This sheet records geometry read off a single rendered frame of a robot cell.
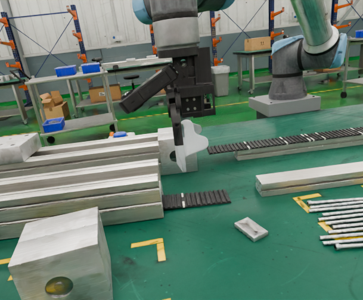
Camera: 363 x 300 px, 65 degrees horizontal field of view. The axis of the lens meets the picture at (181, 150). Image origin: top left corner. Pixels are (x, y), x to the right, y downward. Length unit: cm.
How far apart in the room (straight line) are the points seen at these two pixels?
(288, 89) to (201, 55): 75
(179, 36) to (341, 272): 41
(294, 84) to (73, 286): 104
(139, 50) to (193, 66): 771
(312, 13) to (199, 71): 59
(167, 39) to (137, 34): 775
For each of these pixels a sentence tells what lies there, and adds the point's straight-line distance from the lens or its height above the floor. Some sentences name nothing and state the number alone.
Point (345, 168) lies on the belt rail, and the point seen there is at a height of 81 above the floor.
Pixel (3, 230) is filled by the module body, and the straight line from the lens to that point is 63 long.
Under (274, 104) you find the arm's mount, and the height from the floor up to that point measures 83.
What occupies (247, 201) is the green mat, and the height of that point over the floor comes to 78.
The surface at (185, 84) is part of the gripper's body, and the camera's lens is 50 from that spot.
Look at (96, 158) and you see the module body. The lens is 73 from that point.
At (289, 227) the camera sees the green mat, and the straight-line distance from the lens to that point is 52.
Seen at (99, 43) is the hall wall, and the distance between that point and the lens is 830.
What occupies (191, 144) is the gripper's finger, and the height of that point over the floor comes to 92.
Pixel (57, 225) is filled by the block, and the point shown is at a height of 87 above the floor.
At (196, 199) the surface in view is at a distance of 59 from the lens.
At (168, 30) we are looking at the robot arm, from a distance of 47.
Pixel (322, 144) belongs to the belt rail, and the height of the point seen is 79.
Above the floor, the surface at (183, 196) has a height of 79.
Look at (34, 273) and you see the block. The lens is 40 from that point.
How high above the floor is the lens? 109
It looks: 21 degrees down
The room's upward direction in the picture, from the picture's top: 7 degrees counter-clockwise
